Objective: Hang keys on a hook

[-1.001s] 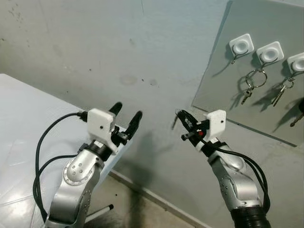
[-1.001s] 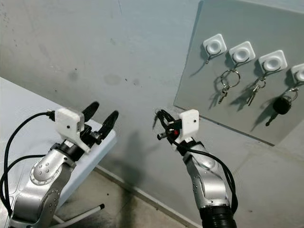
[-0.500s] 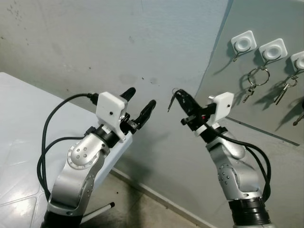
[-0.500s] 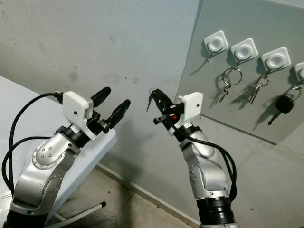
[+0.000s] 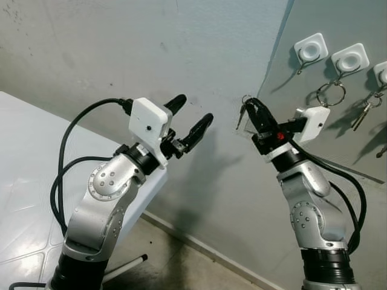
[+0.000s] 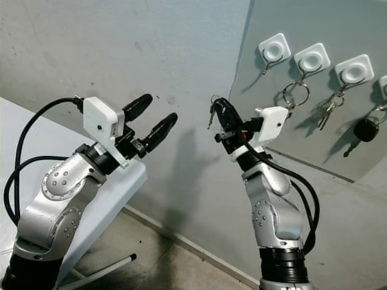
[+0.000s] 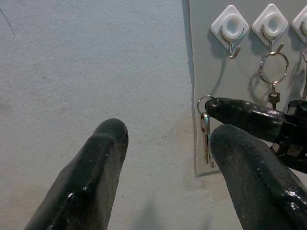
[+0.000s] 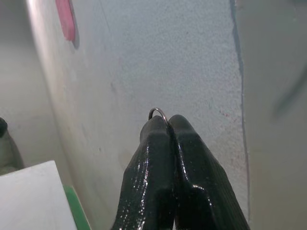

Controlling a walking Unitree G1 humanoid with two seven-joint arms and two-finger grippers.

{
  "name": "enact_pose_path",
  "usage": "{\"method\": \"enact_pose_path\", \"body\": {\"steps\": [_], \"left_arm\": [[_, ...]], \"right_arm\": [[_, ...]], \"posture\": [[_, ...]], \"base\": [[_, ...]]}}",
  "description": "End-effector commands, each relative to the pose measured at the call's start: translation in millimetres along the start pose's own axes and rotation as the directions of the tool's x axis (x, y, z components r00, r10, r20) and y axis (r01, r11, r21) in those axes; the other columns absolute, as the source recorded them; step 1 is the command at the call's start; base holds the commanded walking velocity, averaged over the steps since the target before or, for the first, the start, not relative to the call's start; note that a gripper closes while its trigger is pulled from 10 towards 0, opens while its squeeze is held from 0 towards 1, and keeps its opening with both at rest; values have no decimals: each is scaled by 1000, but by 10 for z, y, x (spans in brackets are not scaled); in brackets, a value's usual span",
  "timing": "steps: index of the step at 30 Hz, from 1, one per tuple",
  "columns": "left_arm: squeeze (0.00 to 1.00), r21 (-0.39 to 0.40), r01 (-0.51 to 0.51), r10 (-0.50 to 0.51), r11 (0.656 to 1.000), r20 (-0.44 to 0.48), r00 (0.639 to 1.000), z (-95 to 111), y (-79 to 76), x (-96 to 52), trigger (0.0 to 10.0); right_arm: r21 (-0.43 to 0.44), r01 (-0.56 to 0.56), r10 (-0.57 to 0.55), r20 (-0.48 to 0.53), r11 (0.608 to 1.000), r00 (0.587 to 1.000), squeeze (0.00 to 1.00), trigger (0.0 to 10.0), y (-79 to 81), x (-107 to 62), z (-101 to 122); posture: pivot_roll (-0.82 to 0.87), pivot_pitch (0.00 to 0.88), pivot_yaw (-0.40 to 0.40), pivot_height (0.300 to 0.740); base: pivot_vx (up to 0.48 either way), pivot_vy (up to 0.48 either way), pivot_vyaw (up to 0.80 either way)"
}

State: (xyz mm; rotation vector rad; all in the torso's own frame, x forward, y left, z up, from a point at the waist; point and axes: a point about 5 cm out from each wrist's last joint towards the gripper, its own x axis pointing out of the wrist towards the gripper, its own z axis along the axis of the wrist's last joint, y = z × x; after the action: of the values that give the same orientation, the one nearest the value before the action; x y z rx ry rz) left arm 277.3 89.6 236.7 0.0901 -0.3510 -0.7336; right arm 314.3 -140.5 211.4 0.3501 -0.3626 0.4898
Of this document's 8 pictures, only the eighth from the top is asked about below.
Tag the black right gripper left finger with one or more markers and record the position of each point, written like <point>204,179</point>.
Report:
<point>148,172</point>

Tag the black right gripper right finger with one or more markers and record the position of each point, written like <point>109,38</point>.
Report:
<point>201,182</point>

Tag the pink wall hook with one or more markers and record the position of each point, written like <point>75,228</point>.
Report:
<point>66,19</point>

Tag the white board with green edge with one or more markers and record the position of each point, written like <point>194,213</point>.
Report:
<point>31,198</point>

